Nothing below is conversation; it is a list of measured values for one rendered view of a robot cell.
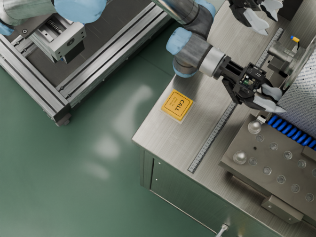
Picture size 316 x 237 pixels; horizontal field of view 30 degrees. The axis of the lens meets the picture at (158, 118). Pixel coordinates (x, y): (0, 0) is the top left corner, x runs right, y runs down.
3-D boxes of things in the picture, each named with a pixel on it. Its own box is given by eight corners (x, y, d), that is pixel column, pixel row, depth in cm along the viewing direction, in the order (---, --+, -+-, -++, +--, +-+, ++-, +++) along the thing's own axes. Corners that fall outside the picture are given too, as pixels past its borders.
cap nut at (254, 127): (251, 118, 163) (255, 114, 159) (263, 125, 163) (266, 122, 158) (245, 129, 162) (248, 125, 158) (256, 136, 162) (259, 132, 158)
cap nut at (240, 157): (237, 148, 161) (240, 145, 157) (248, 156, 160) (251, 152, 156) (230, 160, 160) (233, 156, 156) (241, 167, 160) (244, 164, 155)
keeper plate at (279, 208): (264, 199, 170) (272, 194, 159) (294, 218, 168) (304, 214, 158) (259, 206, 169) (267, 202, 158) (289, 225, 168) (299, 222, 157)
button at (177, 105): (173, 90, 178) (173, 88, 176) (193, 103, 177) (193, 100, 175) (160, 109, 177) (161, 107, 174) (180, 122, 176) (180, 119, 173)
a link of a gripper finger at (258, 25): (273, 44, 133) (256, 12, 128) (256, 43, 137) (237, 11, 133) (282, 35, 134) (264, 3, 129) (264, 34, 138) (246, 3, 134)
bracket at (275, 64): (259, 76, 180) (282, 37, 151) (277, 87, 180) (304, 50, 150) (251, 89, 179) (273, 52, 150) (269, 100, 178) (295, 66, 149)
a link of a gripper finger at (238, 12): (247, 31, 133) (229, 0, 129) (242, 31, 135) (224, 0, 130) (259, 17, 135) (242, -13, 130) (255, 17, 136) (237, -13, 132)
